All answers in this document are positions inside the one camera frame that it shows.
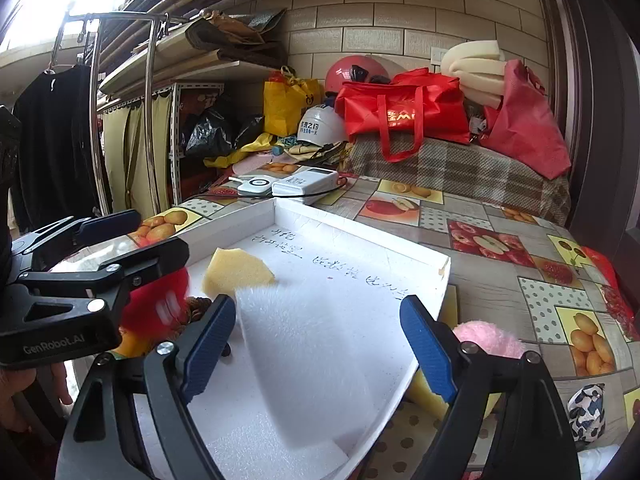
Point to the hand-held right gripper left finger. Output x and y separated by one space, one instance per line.
207 345

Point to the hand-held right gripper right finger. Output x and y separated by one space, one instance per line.
425 350

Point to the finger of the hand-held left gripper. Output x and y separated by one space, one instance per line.
110 222
155 255

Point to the brown bumpy soft toy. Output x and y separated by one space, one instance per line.
197 307

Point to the red plush apple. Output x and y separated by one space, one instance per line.
160 305

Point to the pink plush ball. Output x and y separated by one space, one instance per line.
490 337

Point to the yellow sponge piece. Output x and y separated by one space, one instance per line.
235 272

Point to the white foam sheet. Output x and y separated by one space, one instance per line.
300 350

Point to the white foam tray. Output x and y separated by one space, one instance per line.
350 260

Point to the cow print face mask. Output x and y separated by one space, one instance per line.
587 410

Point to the person's left hand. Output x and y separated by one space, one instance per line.
30 395

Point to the yellow curtain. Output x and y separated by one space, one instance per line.
117 160

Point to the fruit print tablecloth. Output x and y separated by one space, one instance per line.
500 290

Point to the black garment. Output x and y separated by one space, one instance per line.
55 135

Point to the white metal shelf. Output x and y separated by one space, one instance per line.
175 125

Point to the chrome clothes rack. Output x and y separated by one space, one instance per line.
148 110

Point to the white round dial device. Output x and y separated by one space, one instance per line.
255 185

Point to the black plastic bag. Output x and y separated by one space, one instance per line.
210 132

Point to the yellow plastic cloth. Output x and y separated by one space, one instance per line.
250 147

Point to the white rectangular device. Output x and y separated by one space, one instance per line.
305 182

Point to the beige board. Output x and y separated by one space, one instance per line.
165 60

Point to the plaid cloth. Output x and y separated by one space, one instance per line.
450 165

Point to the red gift bag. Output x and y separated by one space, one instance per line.
607 280

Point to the yellow bag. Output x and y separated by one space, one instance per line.
282 105

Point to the white helmet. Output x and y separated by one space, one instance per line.
320 127

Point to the brown cardboard pile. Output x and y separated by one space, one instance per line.
225 35

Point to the glossy red tote bag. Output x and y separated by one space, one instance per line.
410 110

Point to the pinkish red fabric bag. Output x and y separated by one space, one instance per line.
525 120

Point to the red helmet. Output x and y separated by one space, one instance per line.
345 72

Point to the white foam roll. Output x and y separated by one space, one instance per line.
475 67

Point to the purple metal door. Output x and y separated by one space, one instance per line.
590 110

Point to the wall socket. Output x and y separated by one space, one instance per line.
439 54

